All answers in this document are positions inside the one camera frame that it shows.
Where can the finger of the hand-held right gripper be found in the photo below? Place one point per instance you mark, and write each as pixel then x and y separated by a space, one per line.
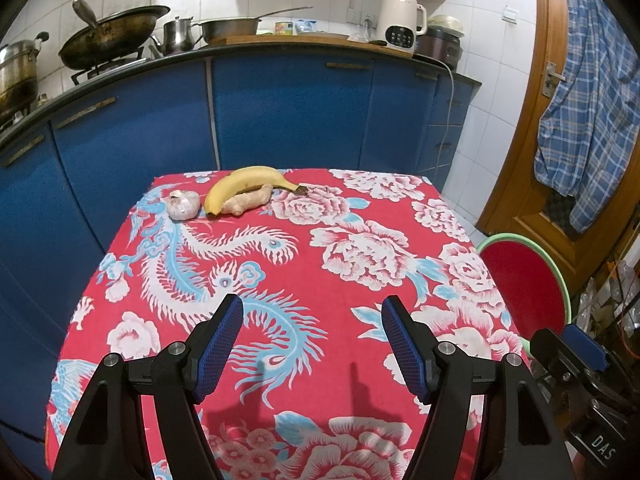
pixel 587 352
pixel 550 355

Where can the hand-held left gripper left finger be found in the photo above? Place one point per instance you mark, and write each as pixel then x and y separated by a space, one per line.
pixel 220 345

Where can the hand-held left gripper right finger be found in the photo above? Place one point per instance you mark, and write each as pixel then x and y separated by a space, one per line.
pixel 405 350

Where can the red basin green rim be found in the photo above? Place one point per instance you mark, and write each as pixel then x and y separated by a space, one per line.
pixel 525 285

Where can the red floral tablecloth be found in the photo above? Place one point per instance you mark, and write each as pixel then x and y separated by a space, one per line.
pixel 325 280

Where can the ginger root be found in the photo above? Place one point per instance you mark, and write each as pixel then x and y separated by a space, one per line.
pixel 245 202

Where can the garlic bulb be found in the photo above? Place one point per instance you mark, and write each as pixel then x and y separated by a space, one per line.
pixel 182 205

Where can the yellow banana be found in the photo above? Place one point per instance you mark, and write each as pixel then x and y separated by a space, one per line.
pixel 240 182

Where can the wooden door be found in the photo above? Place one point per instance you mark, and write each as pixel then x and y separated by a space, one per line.
pixel 520 160

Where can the blue plaid shirt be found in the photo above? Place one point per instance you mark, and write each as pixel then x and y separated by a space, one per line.
pixel 590 110

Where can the blue kitchen base cabinet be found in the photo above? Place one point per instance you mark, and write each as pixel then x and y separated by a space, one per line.
pixel 300 110

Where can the gas stove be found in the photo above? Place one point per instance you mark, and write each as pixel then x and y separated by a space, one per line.
pixel 100 72

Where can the wooden cutting board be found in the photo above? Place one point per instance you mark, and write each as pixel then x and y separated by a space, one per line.
pixel 250 41

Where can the brown rice cooker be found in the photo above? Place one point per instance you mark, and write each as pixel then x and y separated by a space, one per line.
pixel 440 45

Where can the small steel kettle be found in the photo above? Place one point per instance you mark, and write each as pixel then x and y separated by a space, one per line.
pixel 177 35

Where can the small tin can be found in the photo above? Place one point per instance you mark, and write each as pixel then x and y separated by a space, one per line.
pixel 283 28

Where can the dark wok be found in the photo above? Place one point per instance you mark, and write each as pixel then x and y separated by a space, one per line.
pixel 110 35

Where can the white blue package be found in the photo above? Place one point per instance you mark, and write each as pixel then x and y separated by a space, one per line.
pixel 306 26

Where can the white electric soy milk maker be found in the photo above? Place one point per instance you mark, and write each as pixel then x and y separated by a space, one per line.
pixel 397 20

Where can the steel stock pot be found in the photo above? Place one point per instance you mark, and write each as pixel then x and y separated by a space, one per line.
pixel 17 80

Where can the white wall socket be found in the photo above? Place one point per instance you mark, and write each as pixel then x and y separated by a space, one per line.
pixel 355 16

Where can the white wall switch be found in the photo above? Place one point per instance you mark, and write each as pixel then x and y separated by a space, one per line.
pixel 511 14

